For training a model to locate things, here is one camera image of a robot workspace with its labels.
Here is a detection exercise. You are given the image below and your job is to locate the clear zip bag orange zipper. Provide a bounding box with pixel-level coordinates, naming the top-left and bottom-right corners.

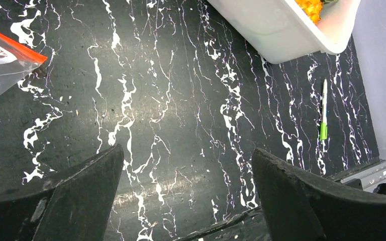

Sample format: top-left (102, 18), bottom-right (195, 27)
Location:
top-left (0, 33), bottom-right (47, 95)

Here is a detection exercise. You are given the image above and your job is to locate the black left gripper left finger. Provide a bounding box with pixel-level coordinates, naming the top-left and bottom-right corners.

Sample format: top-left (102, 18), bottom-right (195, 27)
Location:
top-left (0, 145), bottom-right (124, 240)

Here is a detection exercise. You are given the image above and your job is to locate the white green pen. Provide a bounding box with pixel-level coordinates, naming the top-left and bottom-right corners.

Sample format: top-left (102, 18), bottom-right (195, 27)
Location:
top-left (320, 79), bottom-right (328, 140)

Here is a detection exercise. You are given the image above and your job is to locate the orange marigold flower toy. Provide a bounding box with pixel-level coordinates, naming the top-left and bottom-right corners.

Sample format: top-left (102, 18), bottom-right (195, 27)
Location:
top-left (295, 0), bottom-right (323, 25)

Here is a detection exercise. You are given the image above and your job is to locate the white plastic bin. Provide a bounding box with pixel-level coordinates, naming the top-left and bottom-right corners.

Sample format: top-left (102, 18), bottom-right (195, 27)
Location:
top-left (209, 0), bottom-right (360, 64)

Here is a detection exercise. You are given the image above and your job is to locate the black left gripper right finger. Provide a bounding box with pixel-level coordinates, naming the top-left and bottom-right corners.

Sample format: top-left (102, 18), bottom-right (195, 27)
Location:
top-left (252, 148), bottom-right (386, 240)

